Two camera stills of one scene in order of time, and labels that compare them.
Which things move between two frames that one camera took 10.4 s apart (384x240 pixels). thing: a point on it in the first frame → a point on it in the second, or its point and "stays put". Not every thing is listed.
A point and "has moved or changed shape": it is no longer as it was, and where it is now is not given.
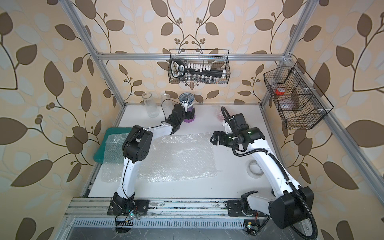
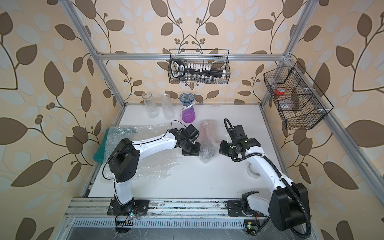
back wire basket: x=199 y=66 stays put
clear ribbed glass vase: x=167 y=105 stays put
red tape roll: x=280 y=91 stays put
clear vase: x=152 y=109 stays put
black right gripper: x=216 y=135 → x=222 y=149
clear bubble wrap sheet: x=114 y=159 has moved or changed shape
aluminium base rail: x=94 y=213 stays put
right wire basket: x=300 y=103 stays put
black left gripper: x=188 y=114 → x=196 y=152
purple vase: x=190 y=97 stays put
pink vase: x=220 y=116 → x=209 y=147
